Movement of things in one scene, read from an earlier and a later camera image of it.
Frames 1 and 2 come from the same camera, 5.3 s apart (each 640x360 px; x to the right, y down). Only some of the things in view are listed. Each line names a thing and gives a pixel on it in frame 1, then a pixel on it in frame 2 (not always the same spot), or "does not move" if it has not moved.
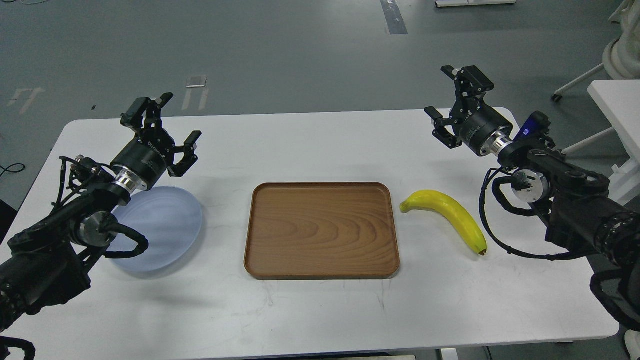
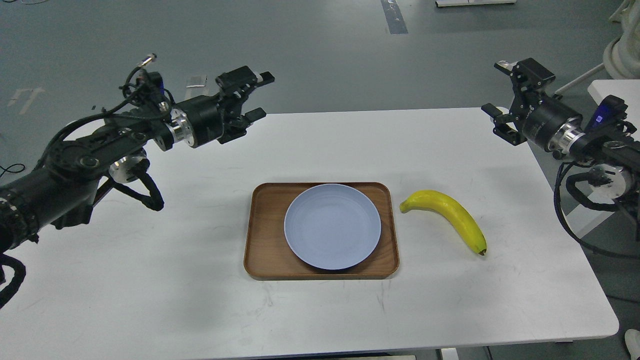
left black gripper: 146,158 to 197,121
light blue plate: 170,218 to 332,226
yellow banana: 440,202 does not move
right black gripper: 479,126 to 550,125
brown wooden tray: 321,231 does not move
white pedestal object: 621,57 does not move
